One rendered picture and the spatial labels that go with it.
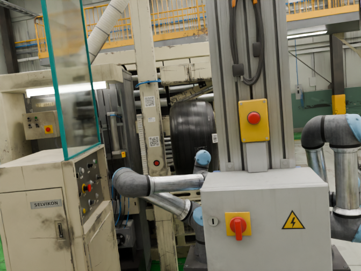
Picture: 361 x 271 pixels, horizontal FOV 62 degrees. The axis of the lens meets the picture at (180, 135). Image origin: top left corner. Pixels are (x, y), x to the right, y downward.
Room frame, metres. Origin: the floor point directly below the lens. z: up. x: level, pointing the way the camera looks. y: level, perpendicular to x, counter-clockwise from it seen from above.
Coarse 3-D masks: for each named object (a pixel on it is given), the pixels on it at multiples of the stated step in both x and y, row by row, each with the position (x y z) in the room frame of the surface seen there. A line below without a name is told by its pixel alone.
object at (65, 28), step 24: (48, 0) 1.42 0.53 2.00; (72, 0) 1.75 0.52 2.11; (48, 24) 1.37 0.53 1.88; (72, 24) 1.70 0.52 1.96; (48, 48) 1.37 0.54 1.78; (72, 48) 1.64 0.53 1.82; (72, 72) 1.60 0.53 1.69; (72, 96) 1.55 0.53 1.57; (72, 120) 1.50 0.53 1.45; (96, 120) 1.90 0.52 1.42; (72, 144) 1.46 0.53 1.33; (96, 144) 1.82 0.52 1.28
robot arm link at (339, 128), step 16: (336, 128) 1.19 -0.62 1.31; (352, 128) 1.15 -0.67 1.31; (336, 144) 1.19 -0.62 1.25; (352, 144) 1.16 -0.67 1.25; (336, 160) 1.21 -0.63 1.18; (352, 160) 1.18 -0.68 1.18; (336, 176) 1.22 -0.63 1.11; (352, 176) 1.18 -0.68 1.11; (336, 192) 1.23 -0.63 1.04; (352, 192) 1.18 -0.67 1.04; (336, 208) 1.22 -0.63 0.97; (352, 208) 1.18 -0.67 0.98; (336, 224) 1.20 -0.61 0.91; (352, 224) 1.17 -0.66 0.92; (352, 240) 1.17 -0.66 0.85
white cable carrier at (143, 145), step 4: (140, 120) 2.17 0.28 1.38; (140, 124) 2.17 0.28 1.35; (140, 128) 2.17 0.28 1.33; (140, 132) 2.17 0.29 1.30; (140, 136) 2.17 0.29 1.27; (144, 136) 2.20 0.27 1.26; (140, 140) 2.18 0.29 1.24; (144, 140) 2.18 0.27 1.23; (140, 144) 2.18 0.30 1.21; (144, 144) 2.22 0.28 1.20; (144, 148) 2.20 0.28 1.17; (144, 152) 2.17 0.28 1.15; (144, 156) 2.17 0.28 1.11; (144, 160) 2.17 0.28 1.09; (144, 164) 2.17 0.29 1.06; (144, 168) 2.17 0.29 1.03; (144, 172) 2.20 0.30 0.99; (148, 172) 2.20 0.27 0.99
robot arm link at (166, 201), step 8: (120, 168) 1.44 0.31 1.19; (128, 168) 1.45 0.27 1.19; (168, 192) 1.49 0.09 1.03; (152, 200) 1.42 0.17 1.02; (160, 200) 1.43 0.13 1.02; (168, 200) 1.45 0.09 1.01; (176, 200) 1.47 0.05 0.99; (184, 200) 1.53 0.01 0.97; (168, 208) 1.45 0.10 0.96; (176, 208) 1.46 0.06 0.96; (184, 208) 1.47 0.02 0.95; (192, 208) 1.48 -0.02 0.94; (184, 216) 1.46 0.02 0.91
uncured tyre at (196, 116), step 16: (176, 112) 2.05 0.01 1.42; (192, 112) 2.03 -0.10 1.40; (208, 112) 2.03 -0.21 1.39; (176, 128) 1.98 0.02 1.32; (192, 128) 1.96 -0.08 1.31; (208, 128) 1.96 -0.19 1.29; (176, 144) 1.96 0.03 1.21; (192, 144) 1.94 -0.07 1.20; (208, 144) 1.94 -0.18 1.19; (176, 160) 1.98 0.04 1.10; (192, 160) 1.96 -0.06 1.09
